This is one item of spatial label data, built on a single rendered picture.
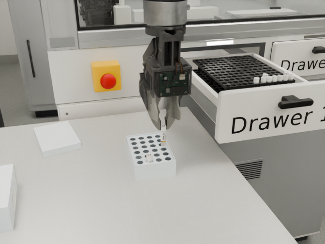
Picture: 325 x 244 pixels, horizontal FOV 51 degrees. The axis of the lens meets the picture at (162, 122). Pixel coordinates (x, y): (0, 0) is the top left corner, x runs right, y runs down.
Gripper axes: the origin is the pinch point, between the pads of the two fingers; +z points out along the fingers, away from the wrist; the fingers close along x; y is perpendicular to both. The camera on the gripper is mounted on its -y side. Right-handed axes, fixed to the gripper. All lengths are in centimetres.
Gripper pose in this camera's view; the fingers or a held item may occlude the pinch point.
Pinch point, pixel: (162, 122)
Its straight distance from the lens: 69.9
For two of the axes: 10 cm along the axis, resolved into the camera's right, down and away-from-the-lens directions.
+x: 9.7, -1.1, 2.1
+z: 0.0, 8.9, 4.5
